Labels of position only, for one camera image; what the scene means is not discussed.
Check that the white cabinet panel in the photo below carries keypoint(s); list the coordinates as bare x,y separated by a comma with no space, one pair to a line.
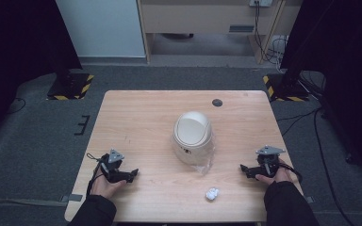
100,28

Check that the black curtain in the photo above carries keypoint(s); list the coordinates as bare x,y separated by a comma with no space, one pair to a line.
342,62
22,47

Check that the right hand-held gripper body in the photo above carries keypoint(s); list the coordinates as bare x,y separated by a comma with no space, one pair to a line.
267,162

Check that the white paper ball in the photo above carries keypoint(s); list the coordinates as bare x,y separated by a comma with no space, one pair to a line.
212,193

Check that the person's right hand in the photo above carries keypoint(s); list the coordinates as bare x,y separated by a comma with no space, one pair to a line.
280,177

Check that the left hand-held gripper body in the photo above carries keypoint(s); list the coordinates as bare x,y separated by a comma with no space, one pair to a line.
112,165

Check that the dark round table grommet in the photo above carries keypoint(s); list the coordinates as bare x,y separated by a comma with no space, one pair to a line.
217,102

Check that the clear plastic bin liner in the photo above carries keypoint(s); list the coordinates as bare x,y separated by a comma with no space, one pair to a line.
206,164

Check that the grey power strip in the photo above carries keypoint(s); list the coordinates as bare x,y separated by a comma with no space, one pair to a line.
260,3

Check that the person's left hand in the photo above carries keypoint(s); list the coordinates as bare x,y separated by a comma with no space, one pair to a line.
103,188

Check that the light wooden desk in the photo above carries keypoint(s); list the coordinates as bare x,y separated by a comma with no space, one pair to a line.
207,22

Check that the black stand base hazard stripes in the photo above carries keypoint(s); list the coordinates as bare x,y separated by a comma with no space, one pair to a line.
284,89
70,86

